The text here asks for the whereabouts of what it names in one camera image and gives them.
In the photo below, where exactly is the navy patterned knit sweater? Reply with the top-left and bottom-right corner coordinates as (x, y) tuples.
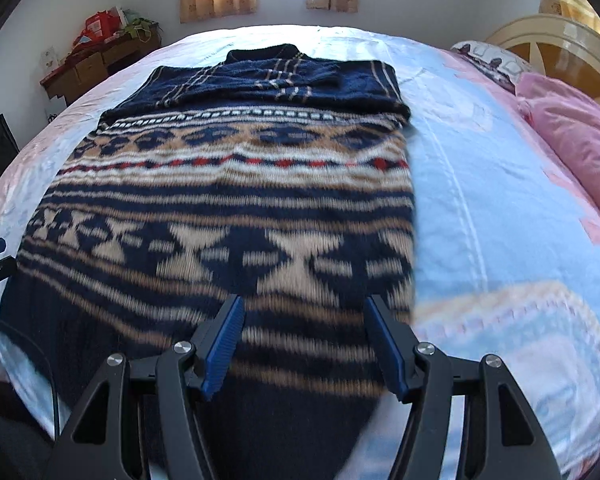
(0, 44), (415, 479)

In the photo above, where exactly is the light blue bed cover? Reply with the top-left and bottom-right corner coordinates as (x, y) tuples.
(0, 25), (600, 479)

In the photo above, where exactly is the brown wooden side table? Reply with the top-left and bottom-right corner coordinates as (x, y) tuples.
(40, 23), (161, 105)

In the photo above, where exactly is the red bag on table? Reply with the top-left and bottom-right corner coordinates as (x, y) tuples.
(72, 8), (121, 49)

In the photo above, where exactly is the green plant on table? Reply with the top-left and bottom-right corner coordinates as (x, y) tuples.
(122, 16), (160, 44)

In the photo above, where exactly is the pink folded quilt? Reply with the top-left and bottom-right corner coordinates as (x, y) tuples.
(516, 73), (600, 210)

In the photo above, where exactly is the white patterned pillow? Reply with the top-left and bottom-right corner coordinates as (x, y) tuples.
(451, 40), (535, 93)

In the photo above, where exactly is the cream wooden headboard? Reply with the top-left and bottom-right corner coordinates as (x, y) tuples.
(486, 14), (600, 105)

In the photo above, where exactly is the black cable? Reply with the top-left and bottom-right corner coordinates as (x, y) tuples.
(0, 309), (63, 441)

